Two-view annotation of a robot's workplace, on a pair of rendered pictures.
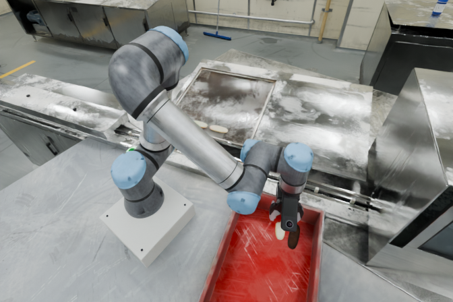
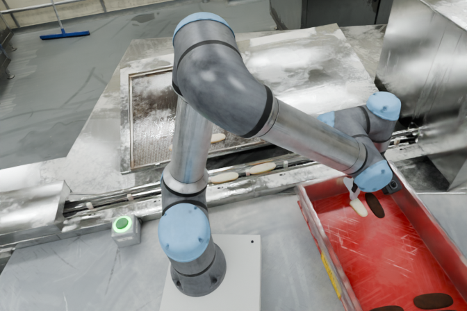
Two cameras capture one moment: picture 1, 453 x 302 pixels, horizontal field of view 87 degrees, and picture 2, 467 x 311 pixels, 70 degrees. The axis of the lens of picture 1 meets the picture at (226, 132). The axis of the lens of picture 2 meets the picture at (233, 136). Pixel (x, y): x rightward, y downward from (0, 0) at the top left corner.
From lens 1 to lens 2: 43 cm
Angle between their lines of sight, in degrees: 21
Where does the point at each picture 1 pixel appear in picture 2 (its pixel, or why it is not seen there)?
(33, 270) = not seen: outside the picture
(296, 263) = (397, 227)
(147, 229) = (233, 296)
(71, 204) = not seen: outside the picture
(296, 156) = (388, 105)
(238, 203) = (379, 177)
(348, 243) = (420, 182)
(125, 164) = (180, 225)
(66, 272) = not seen: outside the picture
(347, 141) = (354, 87)
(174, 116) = (293, 111)
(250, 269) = (364, 262)
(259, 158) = (354, 125)
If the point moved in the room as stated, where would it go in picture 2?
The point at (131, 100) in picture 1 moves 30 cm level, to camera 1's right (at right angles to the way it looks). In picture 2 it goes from (254, 110) to (382, 38)
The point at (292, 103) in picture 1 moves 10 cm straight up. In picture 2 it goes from (273, 71) to (272, 51)
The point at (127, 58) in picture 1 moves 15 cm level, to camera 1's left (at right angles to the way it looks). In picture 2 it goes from (222, 61) to (130, 105)
